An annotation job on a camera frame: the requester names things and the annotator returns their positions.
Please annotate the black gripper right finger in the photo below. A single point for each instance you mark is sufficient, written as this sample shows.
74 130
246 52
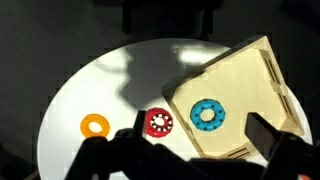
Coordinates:
263 135

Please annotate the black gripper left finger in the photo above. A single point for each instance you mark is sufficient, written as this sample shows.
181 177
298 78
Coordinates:
140 122

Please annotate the wooden tray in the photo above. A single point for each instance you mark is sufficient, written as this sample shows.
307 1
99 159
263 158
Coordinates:
240 80

